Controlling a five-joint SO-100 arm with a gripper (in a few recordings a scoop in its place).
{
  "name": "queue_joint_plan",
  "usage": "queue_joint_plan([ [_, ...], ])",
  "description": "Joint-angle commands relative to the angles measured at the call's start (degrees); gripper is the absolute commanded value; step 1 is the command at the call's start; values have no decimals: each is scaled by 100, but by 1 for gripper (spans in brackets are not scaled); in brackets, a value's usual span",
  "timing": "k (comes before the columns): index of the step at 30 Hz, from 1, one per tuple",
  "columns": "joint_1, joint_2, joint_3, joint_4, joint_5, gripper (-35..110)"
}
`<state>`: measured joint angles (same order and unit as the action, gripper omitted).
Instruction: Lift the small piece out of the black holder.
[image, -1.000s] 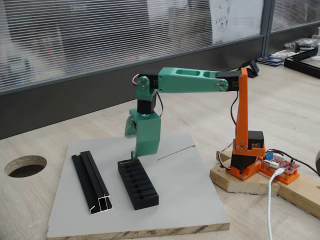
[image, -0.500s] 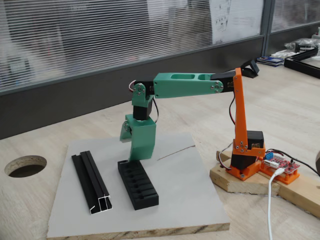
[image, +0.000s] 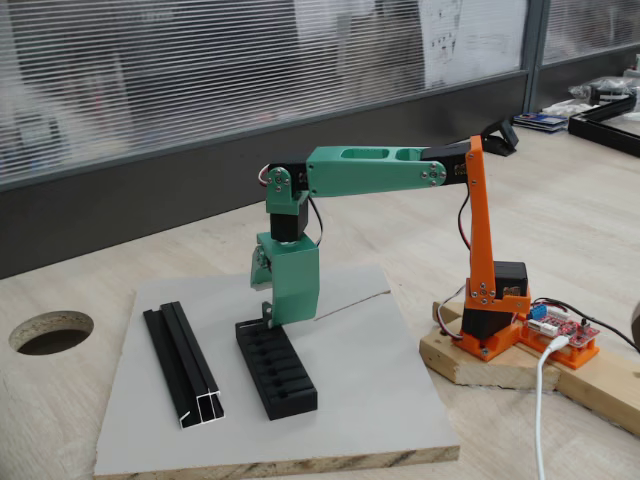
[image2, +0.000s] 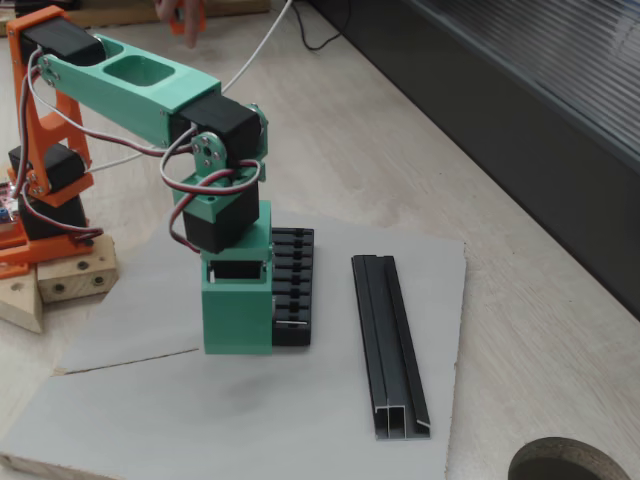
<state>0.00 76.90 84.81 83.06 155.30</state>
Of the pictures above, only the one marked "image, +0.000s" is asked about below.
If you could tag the small grey metal bracket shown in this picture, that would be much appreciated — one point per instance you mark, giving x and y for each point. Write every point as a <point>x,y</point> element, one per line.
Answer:
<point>269,316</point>

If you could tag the white paper poster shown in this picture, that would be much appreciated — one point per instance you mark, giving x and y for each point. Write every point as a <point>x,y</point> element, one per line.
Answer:
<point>470,35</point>

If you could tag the black rectangular frame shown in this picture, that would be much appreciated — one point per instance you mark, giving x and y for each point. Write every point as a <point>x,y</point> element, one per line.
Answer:
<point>600,127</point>

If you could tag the grey laminated board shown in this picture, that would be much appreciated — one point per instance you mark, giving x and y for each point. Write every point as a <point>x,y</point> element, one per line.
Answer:
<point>360,380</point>

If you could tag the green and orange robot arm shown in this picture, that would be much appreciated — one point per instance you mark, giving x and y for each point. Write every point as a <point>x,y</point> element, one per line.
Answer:
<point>375,175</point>

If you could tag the dark round object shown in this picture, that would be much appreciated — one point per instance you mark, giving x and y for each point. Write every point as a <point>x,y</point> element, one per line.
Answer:
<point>636,325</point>

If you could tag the clear bags of parts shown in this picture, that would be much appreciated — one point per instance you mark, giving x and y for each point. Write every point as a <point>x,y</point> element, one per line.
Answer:
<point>605,89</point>

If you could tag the stack of printed cards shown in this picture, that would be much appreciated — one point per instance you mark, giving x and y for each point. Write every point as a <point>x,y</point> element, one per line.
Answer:
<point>540,122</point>

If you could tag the green gripper with servo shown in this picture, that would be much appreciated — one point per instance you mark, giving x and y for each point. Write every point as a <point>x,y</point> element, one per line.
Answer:
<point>295,280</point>

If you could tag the black slotted holder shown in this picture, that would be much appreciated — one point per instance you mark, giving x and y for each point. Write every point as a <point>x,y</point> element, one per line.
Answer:
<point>280,370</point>

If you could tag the wooden base block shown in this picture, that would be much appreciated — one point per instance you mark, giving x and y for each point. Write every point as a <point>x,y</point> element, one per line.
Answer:
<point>480,367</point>

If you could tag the black aluminium profile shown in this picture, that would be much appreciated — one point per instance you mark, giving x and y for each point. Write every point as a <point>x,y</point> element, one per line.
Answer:
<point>182,360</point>

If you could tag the red controller board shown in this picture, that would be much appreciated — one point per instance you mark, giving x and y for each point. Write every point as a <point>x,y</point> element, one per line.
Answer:
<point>565,327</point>

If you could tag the black folding stand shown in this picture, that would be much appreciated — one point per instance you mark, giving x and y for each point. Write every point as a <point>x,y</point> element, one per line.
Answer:
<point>502,137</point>

